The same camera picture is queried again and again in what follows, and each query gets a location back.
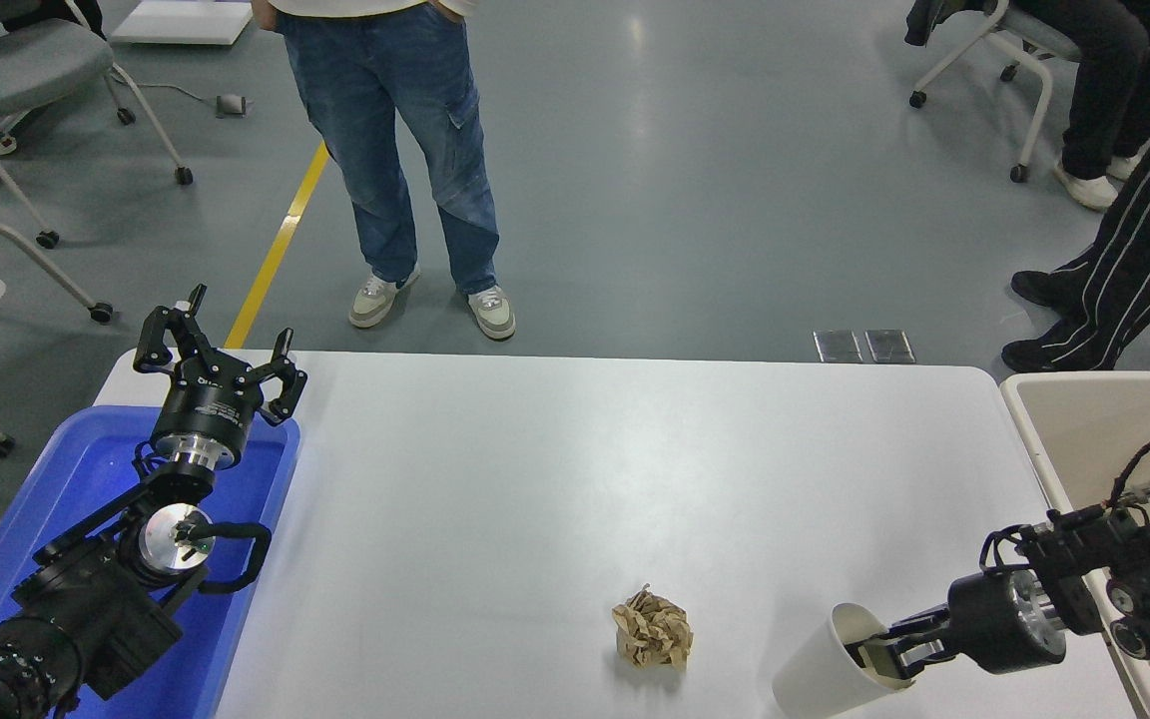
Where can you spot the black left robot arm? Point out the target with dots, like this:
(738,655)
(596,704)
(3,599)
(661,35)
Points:
(86,599)

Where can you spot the person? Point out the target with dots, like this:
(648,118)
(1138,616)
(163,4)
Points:
(1144,230)
(395,120)
(1104,70)

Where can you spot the silver floor socket plate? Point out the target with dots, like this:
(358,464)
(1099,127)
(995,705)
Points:
(838,347)
(889,347)

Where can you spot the white flat board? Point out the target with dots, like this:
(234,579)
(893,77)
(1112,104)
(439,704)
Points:
(181,20)

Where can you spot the crumpled tan paper ball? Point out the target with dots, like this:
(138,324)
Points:
(653,629)

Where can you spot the black jacket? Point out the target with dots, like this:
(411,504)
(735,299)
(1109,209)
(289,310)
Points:
(939,18)

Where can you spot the white-framed office chair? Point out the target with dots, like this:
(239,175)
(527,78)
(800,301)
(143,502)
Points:
(1039,45)

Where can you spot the pale paper cup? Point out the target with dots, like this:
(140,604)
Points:
(815,684)

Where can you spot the blue plastic tray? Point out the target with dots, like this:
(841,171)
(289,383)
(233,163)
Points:
(86,469)

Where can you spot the small grey floor device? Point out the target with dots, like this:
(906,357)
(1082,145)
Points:
(231,104)

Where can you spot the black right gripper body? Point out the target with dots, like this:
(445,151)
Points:
(989,624)

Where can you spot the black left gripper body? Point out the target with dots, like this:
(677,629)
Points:
(208,409)

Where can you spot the large pale bin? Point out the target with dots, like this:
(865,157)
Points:
(1114,429)

